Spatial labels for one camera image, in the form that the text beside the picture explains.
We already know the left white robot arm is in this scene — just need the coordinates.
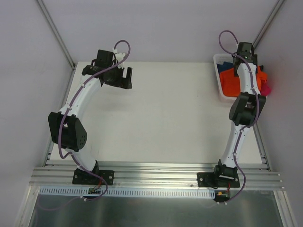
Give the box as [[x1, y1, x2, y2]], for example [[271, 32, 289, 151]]
[[48, 49, 132, 185]]

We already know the orange t shirt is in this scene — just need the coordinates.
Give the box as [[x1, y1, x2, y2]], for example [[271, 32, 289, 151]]
[[219, 65, 267, 97]]

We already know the white plastic laundry basket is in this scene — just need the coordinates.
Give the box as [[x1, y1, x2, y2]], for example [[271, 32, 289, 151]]
[[213, 53, 270, 103]]

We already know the aluminium mounting rail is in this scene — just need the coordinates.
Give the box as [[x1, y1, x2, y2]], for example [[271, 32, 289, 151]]
[[29, 160, 285, 191]]

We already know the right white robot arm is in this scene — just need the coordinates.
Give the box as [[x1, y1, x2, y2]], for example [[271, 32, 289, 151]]
[[197, 42, 266, 189]]

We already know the blue t shirt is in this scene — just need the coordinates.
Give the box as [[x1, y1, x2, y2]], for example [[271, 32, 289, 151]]
[[216, 61, 233, 74]]

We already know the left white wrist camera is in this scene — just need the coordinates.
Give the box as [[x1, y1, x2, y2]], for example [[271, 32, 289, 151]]
[[112, 49, 126, 68]]

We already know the pink t shirt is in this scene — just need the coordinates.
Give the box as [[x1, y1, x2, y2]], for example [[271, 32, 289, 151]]
[[260, 81, 271, 96]]

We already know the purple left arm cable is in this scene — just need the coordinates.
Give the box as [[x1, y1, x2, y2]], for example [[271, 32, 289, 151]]
[[35, 40, 131, 210]]

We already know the white slotted cable duct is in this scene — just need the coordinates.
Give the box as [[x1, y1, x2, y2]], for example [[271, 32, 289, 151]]
[[39, 186, 215, 199]]

